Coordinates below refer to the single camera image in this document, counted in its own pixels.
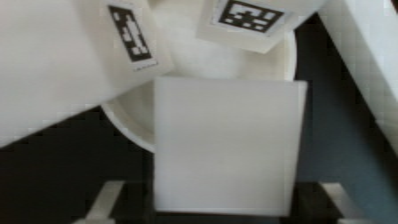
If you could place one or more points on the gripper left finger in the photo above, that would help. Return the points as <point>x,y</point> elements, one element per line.
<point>123,205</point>

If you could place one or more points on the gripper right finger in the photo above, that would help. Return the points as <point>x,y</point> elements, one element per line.
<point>322,204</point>

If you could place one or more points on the white stool leg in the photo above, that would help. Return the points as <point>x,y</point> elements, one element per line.
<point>83,51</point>
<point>228,127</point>
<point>248,23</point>

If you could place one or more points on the white round stool seat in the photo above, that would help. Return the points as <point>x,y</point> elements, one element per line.
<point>205,60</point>

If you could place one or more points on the white L-shaped fence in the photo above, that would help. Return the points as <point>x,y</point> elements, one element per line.
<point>362,23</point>

